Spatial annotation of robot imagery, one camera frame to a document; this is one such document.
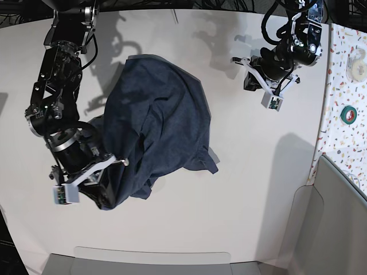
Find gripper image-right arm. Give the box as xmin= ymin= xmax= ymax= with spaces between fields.
xmin=231 ymin=56 xmax=300 ymax=96

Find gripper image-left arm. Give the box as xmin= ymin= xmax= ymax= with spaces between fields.
xmin=45 ymin=128 xmax=129 ymax=208

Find dark blue t-shirt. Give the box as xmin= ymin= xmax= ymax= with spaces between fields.
xmin=91 ymin=54 xmax=218 ymax=210

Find grey chair bottom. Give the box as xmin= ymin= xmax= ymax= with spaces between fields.
xmin=42 ymin=246 xmax=260 ymax=274

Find grey chair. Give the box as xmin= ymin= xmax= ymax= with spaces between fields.
xmin=279 ymin=156 xmax=366 ymax=274
xmin=42 ymin=246 xmax=260 ymax=274

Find clear tape roll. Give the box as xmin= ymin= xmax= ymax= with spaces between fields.
xmin=346 ymin=48 xmax=366 ymax=83

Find green tape roll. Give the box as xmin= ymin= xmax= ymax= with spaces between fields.
xmin=341 ymin=105 xmax=357 ymax=125

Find terrazzo patterned side surface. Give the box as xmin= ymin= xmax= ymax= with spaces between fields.
xmin=307 ymin=24 xmax=366 ymax=193

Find grey chair right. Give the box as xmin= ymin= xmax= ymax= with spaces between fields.
xmin=279 ymin=156 xmax=366 ymax=274

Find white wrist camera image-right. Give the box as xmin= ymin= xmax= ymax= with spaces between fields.
xmin=261 ymin=92 xmax=284 ymax=112

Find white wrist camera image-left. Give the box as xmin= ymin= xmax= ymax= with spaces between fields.
xmin=53 ymin=184 xmax=80 ymax=205

